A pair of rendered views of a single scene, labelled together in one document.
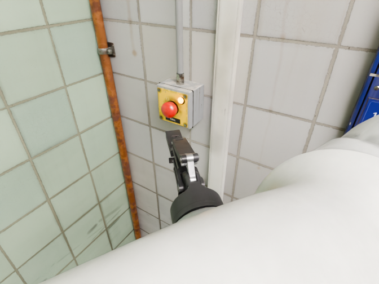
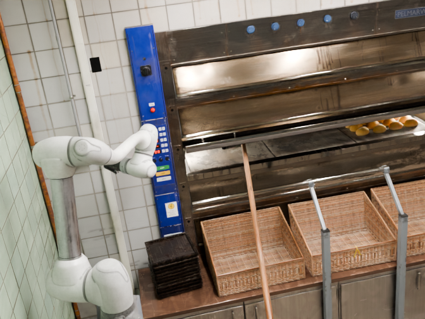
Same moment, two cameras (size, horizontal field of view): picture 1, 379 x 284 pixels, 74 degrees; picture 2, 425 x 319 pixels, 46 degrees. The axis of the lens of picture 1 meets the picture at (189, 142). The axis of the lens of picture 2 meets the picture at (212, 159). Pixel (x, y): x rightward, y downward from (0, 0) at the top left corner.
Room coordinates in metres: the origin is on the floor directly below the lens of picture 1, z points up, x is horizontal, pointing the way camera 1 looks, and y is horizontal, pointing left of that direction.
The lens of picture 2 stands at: (-2.08, 1.27, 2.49)
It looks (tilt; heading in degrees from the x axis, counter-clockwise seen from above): 22 degrees down; 320
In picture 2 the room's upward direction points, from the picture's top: 7 degrees counter-clockwise
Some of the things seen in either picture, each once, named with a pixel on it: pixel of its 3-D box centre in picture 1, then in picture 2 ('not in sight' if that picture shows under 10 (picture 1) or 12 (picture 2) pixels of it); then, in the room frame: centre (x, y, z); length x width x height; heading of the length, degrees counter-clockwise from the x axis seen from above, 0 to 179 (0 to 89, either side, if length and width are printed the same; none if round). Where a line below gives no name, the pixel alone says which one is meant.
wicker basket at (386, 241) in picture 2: not in sight; (339, 231); (-0.41, -1.14, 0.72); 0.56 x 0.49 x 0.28; 56
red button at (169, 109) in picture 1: (170, 109); not in sight; (0.56, 0.05, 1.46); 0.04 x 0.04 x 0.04; 58
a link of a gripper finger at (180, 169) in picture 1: (184, 165); not in sight; (0.32, 0.01, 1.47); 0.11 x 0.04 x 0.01; 13
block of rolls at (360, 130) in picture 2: not in sight; (370, 116); (-0.11, -1.99, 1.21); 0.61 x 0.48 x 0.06; 148
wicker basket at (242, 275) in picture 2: not in sight; (250, 248); (-0.09, -0.63, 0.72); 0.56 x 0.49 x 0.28; 58
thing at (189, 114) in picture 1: (180, 102); not in sight; (0.60, 0.02, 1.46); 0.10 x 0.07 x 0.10; 58
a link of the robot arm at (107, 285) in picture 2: not in sight; (110, 283); (-0.28, 0.44, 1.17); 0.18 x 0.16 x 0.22; 35
